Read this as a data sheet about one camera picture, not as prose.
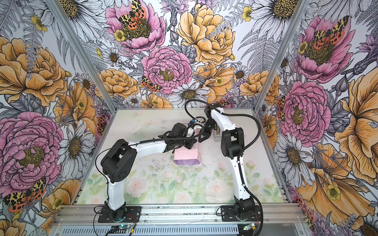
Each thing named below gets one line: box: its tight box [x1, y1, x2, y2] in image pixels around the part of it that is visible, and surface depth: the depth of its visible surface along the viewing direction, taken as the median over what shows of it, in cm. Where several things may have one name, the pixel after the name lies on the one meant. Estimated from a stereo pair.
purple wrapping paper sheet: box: [173, 140, 201, 166], surface depth 89 cm
